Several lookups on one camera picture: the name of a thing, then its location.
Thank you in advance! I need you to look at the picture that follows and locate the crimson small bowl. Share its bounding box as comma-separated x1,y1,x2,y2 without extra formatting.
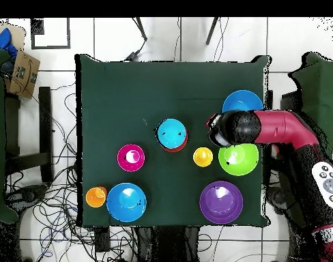
117,143,146,173

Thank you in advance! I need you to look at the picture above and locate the large purple bowl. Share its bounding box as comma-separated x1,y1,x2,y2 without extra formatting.
199,180,244,225

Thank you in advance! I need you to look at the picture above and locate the black bench frame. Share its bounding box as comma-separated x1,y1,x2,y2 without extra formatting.
5,86,54,184

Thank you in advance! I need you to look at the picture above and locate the cardboard box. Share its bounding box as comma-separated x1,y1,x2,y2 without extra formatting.
4,49,41,99

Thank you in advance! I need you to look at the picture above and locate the black power brick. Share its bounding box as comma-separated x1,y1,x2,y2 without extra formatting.
94,226,111,253

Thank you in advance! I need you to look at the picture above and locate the dark green tablecloth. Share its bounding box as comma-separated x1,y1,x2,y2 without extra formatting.
74,53,271,227

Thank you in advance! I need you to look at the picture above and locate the large blue bowl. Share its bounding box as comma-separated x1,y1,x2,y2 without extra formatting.
222,89,265,113
106,181,147,222

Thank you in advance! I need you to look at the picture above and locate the black tripod leg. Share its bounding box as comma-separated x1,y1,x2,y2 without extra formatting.
205,17,220,46
132,17,148,42

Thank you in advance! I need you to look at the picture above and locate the black cable tangle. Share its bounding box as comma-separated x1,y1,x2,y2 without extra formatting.
5,81,137,262

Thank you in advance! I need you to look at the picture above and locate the blue cloth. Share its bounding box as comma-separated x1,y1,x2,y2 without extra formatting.
0,27,18,59

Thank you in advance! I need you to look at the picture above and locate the black equipment box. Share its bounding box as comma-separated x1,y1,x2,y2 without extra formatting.
280,91,303,111

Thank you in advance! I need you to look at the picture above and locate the small blue bowl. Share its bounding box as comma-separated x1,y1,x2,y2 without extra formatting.
156,117,188,150

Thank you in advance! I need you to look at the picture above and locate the black power adapter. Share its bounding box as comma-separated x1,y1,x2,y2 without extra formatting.
124,50,140,62

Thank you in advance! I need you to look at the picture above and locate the yellow cup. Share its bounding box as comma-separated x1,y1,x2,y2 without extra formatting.
192,146,214,168

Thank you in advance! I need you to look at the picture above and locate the grey stand base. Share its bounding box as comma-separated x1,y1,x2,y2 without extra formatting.
265,186,290,215

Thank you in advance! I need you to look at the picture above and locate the large green bowl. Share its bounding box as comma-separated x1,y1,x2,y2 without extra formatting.
218,143,260,177

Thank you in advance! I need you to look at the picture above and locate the orange cup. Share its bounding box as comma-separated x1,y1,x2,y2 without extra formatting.
85,186,108,209

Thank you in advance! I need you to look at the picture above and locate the orange bowl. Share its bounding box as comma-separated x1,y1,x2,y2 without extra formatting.
160,132,189,153

